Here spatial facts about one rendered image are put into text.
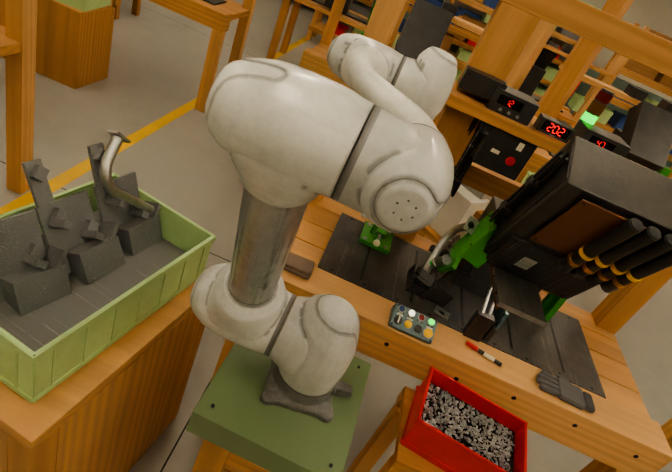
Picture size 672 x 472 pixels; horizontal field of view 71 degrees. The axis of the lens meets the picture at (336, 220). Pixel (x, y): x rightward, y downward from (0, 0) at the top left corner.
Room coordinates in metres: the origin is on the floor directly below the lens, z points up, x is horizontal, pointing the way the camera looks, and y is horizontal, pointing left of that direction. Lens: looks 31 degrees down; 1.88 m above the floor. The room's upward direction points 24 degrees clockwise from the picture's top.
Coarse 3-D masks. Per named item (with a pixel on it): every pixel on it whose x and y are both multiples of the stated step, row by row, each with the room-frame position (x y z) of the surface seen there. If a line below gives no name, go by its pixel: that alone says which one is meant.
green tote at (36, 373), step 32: (64, 192) 1.05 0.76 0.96; (192, 224) 1.17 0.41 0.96; (192, 256) 1.06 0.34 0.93; (160, 288) 0.94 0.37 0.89; (96, 320) 0.71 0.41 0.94; (128, 320) 0.83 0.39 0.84; (0, 352) 0.58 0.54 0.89; (32, 352) 0.57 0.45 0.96; (64, 352) 0.63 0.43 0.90; (96, 352) 0.73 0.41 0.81; (32, 384) 0.56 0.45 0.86
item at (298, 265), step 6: (288, 258) 1.25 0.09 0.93; (294, 258) 1.26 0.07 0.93; (300, 258) 1.27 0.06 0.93; (288, 264) 1.22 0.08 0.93; (294, 264) 1.23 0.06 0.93; (300, 264) 1.24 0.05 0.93; (306, 264) 1.26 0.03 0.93; (312, 264) 1.27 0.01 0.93; (288, 270) 1.22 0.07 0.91; (294, 270) 1.22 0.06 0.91; (300, 270) 1.22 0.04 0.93; (306, 270) 1.23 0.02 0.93; (312, 270) 1.27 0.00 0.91; (300, 276) 1.22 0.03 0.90; (306, 276) 1.22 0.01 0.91
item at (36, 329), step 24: (96, 216) 1.14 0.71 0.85; (144, 264) 1.03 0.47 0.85; (72, 288) 0.84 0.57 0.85; (96, 288) 0.88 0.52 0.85; (120, 288) 0.91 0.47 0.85; (0, 312) 0.69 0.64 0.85; (48, 312) 0.75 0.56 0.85; (72, 312) 0.78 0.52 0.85; (24, 336) 0.66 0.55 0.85; (48, 336) 0.69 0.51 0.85
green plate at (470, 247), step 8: (488, 216) 1.49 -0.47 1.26; (480, 224) 1.49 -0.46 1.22; (488, 224) 1.44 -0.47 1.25; (480, 232) 1.44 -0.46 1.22; (488, 232) 1.40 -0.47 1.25; (464, 240) 1.48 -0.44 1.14; (472, 240) 1.43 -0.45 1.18; (480, 240) 1.40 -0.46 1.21; (488, 240) 1.41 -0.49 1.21; (456, 248) 1.47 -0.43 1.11; (464, 248) 1.42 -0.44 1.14; (472, 248) 1.40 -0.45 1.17; (480, 248) 1.41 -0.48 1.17; (456, 256) 1.42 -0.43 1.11; (464, 256) 1.40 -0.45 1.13; (472, 256) 1.41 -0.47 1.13; (480, 256) 1.41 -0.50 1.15; (472, 264) 1.41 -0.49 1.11; (480, 264) 1.41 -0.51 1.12
